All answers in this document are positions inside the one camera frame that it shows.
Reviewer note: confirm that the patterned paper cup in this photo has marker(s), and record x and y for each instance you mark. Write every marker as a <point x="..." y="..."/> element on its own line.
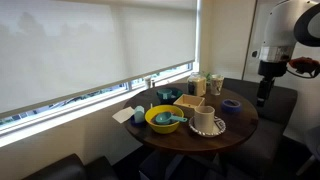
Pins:
<point x="216" y="86"/>

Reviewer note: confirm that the purple bowl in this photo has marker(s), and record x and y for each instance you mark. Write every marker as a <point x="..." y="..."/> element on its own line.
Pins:
<point x="231" y="107"/>

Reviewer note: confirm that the white ceramic mug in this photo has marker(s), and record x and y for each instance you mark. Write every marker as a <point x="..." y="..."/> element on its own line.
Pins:
<point x="204" y="121"/>

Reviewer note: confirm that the white roller window blind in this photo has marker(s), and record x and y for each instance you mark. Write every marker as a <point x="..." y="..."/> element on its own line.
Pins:
<point x="100" y="43"/>

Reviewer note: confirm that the square wooden open box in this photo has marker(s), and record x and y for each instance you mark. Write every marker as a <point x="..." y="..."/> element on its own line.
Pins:
<point x="193" y="108"/>

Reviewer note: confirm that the white window frame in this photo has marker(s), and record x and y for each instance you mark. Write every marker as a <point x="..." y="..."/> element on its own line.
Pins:
<point x="83" y="100"/>

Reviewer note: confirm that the small green plant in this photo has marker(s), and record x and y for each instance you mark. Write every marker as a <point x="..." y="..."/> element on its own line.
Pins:
<point x="208" y="76"/>

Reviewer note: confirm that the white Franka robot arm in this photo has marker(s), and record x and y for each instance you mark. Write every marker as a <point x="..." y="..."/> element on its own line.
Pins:
<point x="280" y="23"/>

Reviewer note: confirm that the white paper sheet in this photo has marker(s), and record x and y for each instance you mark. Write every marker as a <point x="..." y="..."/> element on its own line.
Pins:
<point x="122" y="115"/>

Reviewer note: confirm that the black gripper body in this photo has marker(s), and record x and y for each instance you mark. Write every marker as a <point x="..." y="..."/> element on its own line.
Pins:
<point x="271" y="69"/>

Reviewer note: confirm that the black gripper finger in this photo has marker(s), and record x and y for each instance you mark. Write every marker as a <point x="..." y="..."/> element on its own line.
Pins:
<point x="267" y="96"/>
<point x="260" y="97"/>

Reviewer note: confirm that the small shaker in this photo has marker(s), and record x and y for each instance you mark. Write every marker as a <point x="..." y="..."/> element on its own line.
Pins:
<point x="149" y="82"/>

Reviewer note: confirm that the yellow bowl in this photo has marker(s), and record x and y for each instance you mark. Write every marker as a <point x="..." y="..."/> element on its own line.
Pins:
<point x="163" y="126"/>

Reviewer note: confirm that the dark table base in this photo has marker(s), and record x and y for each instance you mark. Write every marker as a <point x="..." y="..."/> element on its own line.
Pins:
<point x="173" y="165"/>

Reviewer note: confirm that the dark grey armchair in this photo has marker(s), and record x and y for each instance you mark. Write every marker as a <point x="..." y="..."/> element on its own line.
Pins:
<point x="263" y="146"/>

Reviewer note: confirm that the white patterned plate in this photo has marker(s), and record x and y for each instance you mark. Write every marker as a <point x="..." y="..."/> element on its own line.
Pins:
<point x="218" y="127"/>

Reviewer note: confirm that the dark blue bowl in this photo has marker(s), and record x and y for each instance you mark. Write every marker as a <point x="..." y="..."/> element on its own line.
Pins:
<point x="175" y="96"/>

